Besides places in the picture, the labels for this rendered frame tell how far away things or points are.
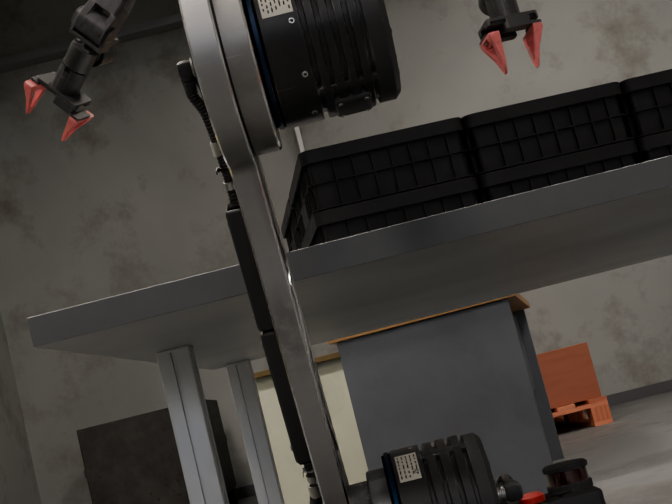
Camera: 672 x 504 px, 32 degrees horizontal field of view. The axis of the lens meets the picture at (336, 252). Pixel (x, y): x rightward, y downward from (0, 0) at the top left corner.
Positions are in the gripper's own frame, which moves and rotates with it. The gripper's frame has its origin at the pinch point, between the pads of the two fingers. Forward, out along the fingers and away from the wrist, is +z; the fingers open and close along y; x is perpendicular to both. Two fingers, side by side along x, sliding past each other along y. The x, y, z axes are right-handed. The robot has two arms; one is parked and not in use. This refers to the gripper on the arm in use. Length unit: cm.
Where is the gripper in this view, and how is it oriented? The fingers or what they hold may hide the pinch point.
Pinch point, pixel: (520, 65)
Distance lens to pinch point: 223.0
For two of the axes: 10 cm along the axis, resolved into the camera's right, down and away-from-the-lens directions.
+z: 2.6, 9.5, -2.0
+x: 1.3, -2.3, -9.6
